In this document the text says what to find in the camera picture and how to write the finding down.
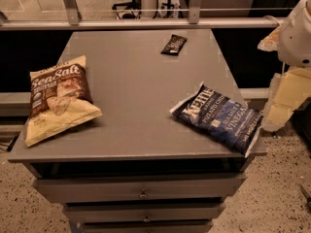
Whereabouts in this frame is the metal railing frame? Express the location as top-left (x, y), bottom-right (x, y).
top-left (0, 0), bottom-right (299, 31)

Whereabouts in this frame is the grey drawer cabinet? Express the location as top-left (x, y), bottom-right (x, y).
top-left (7, 28), bottom-right (268, 233)

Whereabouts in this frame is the blue Kettle chip bag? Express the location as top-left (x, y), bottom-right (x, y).
top-left (170, 83), bottom-right (262, 157)

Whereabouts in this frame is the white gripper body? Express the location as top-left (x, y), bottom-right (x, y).
top-left (278, 0), bottom-right (311, 67)

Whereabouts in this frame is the top cabinet drawer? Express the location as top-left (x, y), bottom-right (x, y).
top-left (33, 173), bottom-right (246, 203)

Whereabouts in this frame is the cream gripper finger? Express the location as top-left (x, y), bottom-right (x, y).
top-left (261, 67), bottom-right (311, 132)
top-left (258, 27), bottom-right (281, 51)

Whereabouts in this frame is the brown sea salt chip bag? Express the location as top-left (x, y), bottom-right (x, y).
top-left (25, 55), bottom-right (102, 147)

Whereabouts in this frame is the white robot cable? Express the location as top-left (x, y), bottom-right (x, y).
top-left (263, 15), bottom-right (282, 27)

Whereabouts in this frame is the middle cabinet drawer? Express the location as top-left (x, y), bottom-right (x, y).
top-left (63, 202), bottom-right (225, 223)

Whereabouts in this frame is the black office chair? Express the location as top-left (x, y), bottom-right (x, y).
top-left (110, 0), bottom-right (142, 19)

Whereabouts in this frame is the cabinet drawer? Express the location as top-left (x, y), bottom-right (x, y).
top-left (33, 173), bottom-right (246, 203)
top-left (81, 221), bottom-right (213, 233)
top-left (63, 202), bottom-right (225, 223)

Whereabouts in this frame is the small black snack packet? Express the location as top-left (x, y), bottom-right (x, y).
top-left (161, 34), bottom-right (188, 56)

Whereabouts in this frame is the bottom cabinet drawer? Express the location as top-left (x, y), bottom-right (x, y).
top-left (81, 221), bottom-right (213, 233)

